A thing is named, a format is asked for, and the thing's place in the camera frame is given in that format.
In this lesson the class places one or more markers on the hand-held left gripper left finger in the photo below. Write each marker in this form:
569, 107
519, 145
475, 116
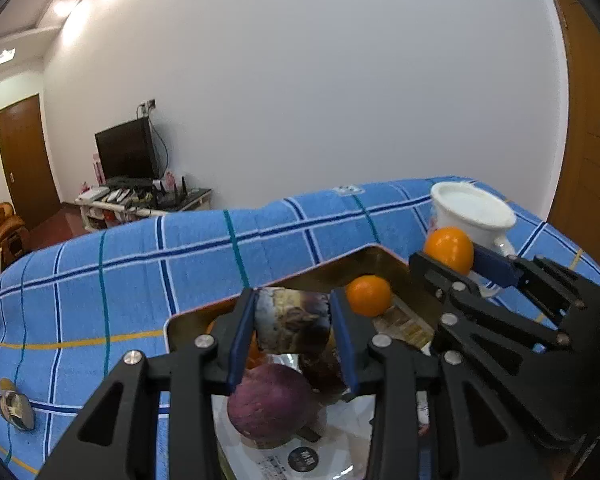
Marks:
242, 340

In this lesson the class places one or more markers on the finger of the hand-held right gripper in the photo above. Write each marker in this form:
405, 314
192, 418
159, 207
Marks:
435, 275
495, 265

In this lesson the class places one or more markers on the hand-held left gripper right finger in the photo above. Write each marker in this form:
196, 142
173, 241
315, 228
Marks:
343, 345

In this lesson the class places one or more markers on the orange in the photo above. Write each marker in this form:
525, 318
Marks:
448, 251
369, 295

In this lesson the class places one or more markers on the round brown root chunk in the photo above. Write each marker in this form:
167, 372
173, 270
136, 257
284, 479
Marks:
322, 372

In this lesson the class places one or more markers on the pink metal tin box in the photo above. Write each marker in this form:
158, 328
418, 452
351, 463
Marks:
195, 325

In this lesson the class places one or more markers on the white cup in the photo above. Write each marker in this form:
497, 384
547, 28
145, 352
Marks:
472, 220

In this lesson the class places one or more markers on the blue plaid blanket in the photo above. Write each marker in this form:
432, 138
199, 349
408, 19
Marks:
155, 280

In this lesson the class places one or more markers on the black router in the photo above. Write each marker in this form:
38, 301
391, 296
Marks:
176, 195

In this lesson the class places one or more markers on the white television stand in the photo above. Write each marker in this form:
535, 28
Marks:
145, 207

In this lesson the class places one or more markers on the brown wooden wardrobe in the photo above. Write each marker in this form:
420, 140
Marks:
585, 110

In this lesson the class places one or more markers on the black television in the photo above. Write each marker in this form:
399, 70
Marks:
125, 152

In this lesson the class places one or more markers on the small brown-green fruit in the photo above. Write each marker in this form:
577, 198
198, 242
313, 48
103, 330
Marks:
7, 385

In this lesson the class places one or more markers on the orange leather armchair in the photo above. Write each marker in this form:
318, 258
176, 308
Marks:
2, 225

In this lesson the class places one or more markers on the brown wooden door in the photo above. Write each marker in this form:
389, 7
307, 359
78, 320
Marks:
27, 160

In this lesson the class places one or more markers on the rectangular ceiling light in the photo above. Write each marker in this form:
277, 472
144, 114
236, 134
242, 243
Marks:
4, 56

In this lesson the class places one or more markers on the wall power socket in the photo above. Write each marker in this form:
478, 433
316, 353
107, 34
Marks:
147, 106

